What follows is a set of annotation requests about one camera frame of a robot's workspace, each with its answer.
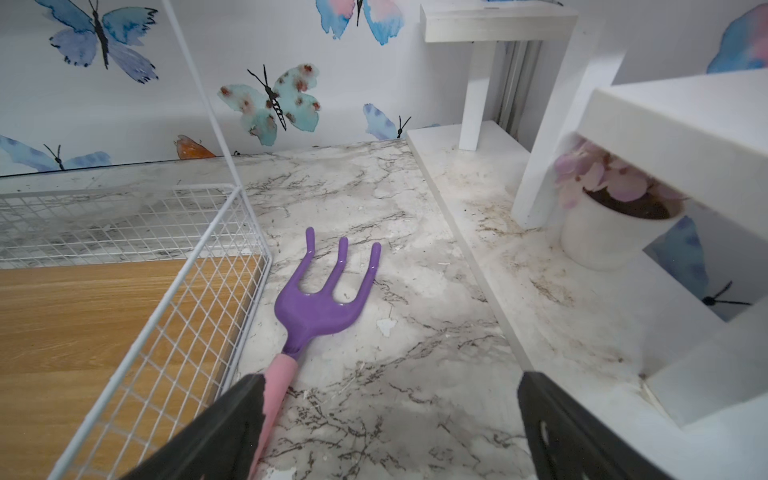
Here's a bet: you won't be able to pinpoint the white wire three-tier shelf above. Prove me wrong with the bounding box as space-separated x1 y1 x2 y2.
1 1 270 479

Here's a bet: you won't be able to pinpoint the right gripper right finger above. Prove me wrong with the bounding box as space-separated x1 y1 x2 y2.
517 371 669 480

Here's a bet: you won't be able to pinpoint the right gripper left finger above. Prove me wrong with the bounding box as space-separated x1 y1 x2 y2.
123 374 266 479

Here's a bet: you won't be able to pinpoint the small white pot purple flowers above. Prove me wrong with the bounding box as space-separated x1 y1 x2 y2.
554 139 686 271

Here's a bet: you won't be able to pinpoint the purple plastic scoop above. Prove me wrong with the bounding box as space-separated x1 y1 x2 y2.
249 227 382 479

